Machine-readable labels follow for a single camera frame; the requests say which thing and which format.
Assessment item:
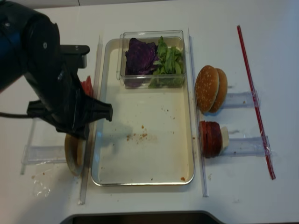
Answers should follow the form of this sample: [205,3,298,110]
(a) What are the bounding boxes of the white cheese slice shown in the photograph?
[220,126,229,153]

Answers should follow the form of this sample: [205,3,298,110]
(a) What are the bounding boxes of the clear plastic container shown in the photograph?
[116,30,186,89]

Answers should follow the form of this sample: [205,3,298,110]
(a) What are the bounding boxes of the black cable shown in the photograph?
[0,112,30,119]

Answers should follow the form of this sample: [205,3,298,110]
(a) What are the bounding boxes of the clear holder lower left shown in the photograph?
[20,119,66,175]

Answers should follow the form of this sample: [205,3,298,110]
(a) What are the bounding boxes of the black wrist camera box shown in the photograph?
[60,45,90,69]

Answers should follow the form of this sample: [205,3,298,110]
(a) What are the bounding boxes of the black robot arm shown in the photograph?
[0,0,113,140]

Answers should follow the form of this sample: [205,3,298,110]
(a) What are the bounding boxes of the clear holder lower right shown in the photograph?
[220,136,277,157]

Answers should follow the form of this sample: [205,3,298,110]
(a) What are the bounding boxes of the clear holder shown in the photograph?
[221,91,260,109]
[220,136,277,157]
[20,119,66,175]

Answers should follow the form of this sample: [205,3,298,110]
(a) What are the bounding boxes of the green lettuce leaves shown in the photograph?
[148,36,184,88]

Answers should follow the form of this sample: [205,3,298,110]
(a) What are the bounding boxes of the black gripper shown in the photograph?
[25,62,113,140]

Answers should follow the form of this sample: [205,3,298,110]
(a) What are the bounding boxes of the red meat patty middle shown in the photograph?
[206,122,213,158]

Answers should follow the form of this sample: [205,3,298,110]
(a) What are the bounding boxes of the purple cabbage leaf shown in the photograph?
[124,38,159,88]

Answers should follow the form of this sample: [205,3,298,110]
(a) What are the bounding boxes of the brown top bun rear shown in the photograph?
[209,68,228,113]

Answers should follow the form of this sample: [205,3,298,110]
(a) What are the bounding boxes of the red meat patty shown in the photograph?
[206,122,213,158]
[211,122,222,157]
[199,121,207,157]

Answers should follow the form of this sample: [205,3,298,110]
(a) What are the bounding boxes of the red meat patty rear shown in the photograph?
[211,122,222,157]

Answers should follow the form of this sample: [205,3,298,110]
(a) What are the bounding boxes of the sesame top bun front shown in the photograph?
[195,65,220,113]

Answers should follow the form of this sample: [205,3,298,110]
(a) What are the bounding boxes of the red plastic straw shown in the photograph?
[237,25,276,180]

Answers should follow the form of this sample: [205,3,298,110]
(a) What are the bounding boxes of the red tomato slice rear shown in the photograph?
[81,76,93,97]

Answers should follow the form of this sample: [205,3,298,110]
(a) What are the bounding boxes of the metal baking tray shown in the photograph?
[91,39,194,186]

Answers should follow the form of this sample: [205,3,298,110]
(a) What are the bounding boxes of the clear rail right of tray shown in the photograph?
[188,29,209,198]

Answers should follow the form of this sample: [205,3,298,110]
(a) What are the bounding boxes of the pale bottom bun front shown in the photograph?
[64,134,85,176]

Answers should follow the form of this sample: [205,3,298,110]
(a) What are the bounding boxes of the clear holder upper right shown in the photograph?
[221,91,260,109]

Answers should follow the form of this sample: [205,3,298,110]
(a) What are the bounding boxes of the red meat patty front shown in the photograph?
[199,121,207,157]

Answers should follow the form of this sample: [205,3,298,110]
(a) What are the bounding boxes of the dark monitor edge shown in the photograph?
[61,211,222,224]

